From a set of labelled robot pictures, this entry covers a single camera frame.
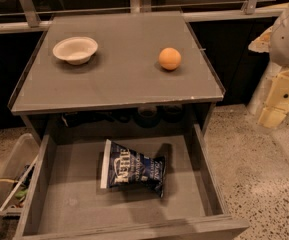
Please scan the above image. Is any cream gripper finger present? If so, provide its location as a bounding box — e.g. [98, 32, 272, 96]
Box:
[258, 69, 289, 128]
[248, 27, 272, 53]

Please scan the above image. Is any blue Kettle chip bag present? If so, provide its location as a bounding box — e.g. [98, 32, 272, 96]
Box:
[100, 139, 166, 197]

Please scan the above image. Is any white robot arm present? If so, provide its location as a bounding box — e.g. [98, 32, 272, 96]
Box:
[247, 4, 289, 128]

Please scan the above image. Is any grey cabinet with counter top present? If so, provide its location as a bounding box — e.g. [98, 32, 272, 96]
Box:
[9, 12, 224, 138]

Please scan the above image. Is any open grey top drawer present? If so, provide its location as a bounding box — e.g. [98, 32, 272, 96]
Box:
[13, 123, 250, 240]

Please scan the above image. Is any orange fruit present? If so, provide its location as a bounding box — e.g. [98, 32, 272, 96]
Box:
[158, 48, 181, 71]

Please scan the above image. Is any white paper bowl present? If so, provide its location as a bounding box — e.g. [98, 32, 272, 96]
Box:
[53, 37, 98, 65]

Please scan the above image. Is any metal railing with glass panel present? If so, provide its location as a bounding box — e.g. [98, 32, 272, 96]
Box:
[0, 0, 289, 36]

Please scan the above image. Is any clear plastic bin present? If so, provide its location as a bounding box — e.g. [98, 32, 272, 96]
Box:
[0, 133, 39, 216]

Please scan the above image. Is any white diagonal post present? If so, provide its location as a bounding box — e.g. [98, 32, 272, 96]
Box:
[247, 61, 281, 117]

